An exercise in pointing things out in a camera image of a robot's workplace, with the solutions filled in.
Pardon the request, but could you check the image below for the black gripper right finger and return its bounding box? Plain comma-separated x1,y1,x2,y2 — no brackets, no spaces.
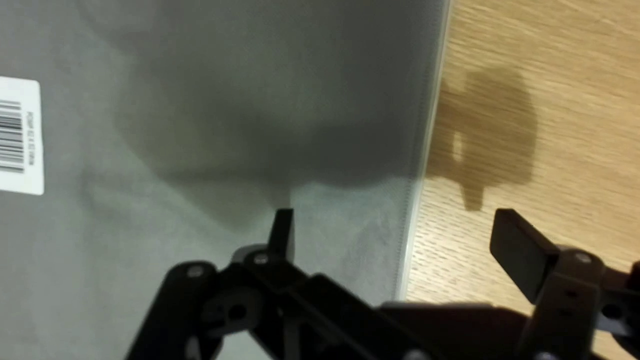
488,205,640,360

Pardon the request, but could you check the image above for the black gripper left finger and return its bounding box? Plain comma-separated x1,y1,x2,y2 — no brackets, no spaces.
127,205,416,360

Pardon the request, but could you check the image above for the grey cloth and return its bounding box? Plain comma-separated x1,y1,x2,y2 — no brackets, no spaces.
0,0,457,360

